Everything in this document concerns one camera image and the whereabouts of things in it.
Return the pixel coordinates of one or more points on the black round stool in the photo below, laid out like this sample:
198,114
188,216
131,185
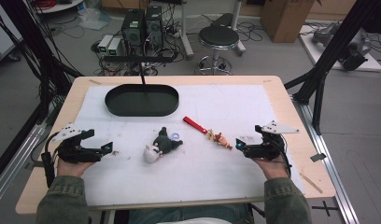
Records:
218,36

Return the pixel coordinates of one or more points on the clear plastic bag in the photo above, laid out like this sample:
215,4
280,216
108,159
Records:
93,19

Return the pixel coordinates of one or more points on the white table mat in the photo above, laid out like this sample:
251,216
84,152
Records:
191,180

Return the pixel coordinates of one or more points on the black computer tower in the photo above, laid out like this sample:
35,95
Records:
133,28
154,25

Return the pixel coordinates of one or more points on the brown cardboard box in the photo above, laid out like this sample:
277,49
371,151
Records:
285,21

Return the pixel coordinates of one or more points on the black oval tray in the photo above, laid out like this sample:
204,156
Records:
142,102

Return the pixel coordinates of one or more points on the small white electronics box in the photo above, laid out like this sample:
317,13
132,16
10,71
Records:
105,43
114,46

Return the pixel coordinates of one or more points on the dark plush doll white head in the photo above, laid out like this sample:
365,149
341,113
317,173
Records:
163,145

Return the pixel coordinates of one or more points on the black camera stand bar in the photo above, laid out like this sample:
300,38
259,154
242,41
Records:
138,58

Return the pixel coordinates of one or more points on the white floor board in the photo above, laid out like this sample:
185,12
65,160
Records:
313,46

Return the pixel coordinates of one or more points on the grey tape piece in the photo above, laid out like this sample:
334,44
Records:
317,157

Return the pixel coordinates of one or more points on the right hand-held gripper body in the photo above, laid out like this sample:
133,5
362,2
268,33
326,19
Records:
265,150

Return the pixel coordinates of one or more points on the person's left hand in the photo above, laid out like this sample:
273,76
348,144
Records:
70,169

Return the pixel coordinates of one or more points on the black metal frame post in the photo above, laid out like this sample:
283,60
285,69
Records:
33,46
331,53

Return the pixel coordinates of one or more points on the white round table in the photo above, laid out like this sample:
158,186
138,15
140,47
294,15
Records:
59,5

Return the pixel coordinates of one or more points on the aluminium rail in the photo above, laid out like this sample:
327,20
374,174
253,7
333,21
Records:
14,165
328,161

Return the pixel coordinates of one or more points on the grey device on white board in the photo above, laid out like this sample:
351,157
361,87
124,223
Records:
353,46

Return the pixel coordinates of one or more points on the person's right hand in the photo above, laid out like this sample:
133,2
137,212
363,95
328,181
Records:
274,169

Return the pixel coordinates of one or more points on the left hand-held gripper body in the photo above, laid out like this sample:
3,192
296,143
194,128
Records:
74,153

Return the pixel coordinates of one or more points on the white desk leg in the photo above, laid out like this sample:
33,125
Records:
238,28
186,34

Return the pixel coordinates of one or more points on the thin wooden stick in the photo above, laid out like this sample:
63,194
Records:
311,183

